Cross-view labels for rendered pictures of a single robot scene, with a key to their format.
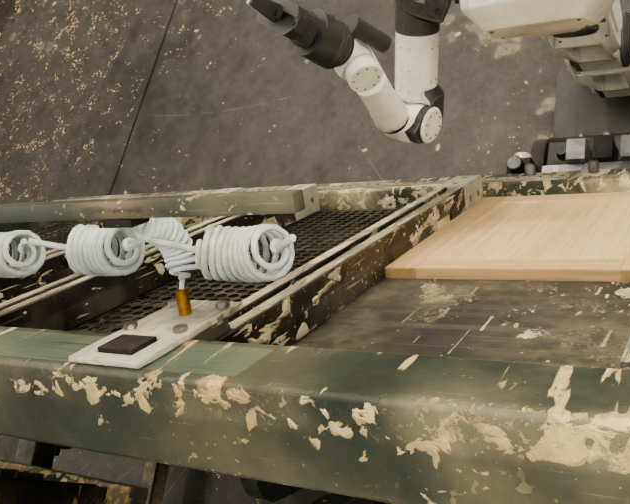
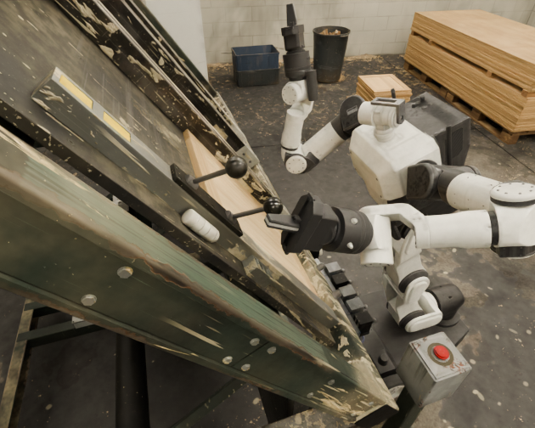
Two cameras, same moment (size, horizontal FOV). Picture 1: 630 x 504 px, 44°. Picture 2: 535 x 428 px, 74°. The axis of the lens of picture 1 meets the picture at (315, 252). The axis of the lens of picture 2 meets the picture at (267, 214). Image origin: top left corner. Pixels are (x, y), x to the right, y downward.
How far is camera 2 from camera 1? 0.85 m
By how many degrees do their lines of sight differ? 17
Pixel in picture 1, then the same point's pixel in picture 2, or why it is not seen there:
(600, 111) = (380, 313)
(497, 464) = not seen: outside the picture
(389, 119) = (284, 136)
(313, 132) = not seen: hidden behind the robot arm
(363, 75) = (290, 91)
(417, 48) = (327, 132)
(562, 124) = (364, 298)
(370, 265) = (180, 113)
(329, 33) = (297, 56)
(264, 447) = not seen: outside the picture
